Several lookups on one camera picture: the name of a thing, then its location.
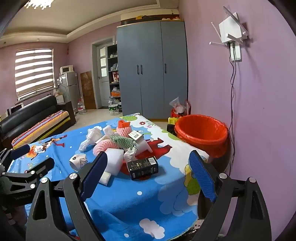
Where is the pink foam fruit net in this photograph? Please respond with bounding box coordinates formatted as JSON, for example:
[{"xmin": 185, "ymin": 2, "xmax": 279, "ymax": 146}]
[{"xmin": 93, "ymin": 139, "xmax": 119, "ymax": 156}]

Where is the white foam block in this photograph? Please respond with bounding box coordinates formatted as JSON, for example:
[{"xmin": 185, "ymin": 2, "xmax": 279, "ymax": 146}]
[{"xmin": 105, "ymin": 148, "xmax": 124, "ymax": 176}]

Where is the red lined trash bin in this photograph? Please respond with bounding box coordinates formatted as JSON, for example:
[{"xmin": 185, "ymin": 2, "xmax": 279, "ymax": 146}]
[{"xmin": 175, "ymin": 114, "xmax": 229, "ymax": 158}]

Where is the black leather sofa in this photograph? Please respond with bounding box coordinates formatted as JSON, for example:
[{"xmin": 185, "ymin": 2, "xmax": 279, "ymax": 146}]
[{"xmin": 1, "ymin": 95, "xmax": 76, "ymax": 149}]

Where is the white paper cup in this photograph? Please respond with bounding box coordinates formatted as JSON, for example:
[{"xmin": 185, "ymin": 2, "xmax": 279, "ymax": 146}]
[{"xmin": 69, "ymin": 154, "xmax": 88, "ymax": 172}]

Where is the striped sofa cushion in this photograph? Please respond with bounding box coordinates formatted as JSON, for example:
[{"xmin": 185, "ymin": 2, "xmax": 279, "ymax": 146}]
[{"xmin": 11, "ymin": 110, "xmax": 71, "ymax": 149}]

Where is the small white foam piece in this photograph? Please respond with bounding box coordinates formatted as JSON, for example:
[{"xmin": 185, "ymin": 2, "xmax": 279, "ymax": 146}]
[{"xmin": 99, "ymin": 171, "xmax": 112, "ymax": 186}]

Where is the clear water jug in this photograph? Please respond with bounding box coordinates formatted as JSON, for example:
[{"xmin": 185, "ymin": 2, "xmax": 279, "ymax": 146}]
[{"xmin": 77, "ymin": 99, "xmax": 86, "ymax": 114}]

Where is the silver refrigerator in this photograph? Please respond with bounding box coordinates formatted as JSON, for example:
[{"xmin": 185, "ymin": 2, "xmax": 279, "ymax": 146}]
[{"xmin": 59, "ymin": 72, "xmax": 80, "ymax": 113}]

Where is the pink orange foam net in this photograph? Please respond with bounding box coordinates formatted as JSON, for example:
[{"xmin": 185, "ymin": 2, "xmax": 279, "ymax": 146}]
[{"xmin": 116, "ymin": 120, "xmax": 132, "ymax": 138}]

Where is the striped window blind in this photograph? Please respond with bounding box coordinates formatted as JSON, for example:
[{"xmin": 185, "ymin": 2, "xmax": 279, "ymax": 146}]
[{"xmin": 15, "ymin": 48, "xmax": 56, "ymax": 100}]

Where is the large water bottle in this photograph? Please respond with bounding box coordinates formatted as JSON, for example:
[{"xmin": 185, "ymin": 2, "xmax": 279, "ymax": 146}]
[{"xmin": 108, "ymin": 96, "xmax": 119, "ymax": 115}]

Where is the brown wooden board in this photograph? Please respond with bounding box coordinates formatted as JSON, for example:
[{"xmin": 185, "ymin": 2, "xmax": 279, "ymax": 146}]
[{"xmin": 80, "ymin": 71, "xmax": 96, "ymax": 109}]

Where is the blue cartoon tablecloth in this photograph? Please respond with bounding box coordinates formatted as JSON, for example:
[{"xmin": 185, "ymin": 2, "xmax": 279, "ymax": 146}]
[{"xmin": 9, "ymin": 114, "xmax": 209, "ymax": 240}]

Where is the white paper cone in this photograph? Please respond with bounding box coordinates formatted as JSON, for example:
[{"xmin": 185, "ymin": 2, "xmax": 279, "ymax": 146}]
[{"xmin": 135, "ymin": 139, "xmax": 153, "ymax": 155}]

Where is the black product box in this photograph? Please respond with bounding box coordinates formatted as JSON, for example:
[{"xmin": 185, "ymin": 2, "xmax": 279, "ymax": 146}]
[{"xmin": 126, "ymin": 156, "xmax": 159, "ymax": 180}]

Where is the white microwave oven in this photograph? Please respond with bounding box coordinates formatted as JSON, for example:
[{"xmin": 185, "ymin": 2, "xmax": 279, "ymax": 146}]
[{"xmin": 60, "ymin": 65, "xmax": 74, "ymax": 75}]

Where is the white panel door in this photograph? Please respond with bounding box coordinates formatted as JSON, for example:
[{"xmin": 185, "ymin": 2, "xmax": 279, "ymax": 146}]
[{"xmin": 96, "ymin": 42, "xmax": 111, "ymax": 107}]

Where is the yellow crate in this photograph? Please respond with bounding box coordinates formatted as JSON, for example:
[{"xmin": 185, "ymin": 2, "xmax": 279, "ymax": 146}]
[{"xmin": 168, "ymin": 117, "xmax": 179, "ymax": 125}]

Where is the dark open shelf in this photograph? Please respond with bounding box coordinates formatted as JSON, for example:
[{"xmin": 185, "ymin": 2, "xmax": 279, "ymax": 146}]
[{"xmin": 107, "ymin": 44, "xmax": 121, "ymax": 103}]

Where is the red basket on floor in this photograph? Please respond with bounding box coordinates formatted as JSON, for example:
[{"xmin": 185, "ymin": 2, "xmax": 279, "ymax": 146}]
[{"xmin": 171, "ymin": 109, "xmax": 186, "ymax": 118}]

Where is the clear plastic bag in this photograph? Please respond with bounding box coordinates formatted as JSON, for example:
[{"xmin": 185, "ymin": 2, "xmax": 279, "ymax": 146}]
[{"xmin": 169, "ymin": 97, "xmax": 186, "ymax": 114}]

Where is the grey blue wardrobe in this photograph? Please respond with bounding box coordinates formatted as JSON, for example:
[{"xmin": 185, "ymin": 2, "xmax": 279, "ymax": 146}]
[{"xmin": 117, "ymin": 21, "xmax": 188, "ymax": 119}]

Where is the white wifi router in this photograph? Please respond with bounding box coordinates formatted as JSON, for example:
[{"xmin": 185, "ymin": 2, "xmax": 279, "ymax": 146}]
[{"xmin": 209, "ymin": 6, "xmax": 249, "ymax": 47}]

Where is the black router cable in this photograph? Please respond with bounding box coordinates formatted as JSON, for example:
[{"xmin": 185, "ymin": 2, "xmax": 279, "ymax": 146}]
[{"xmin": 227, "ymin": 41, "xmax": 238, "ymax": 176}]

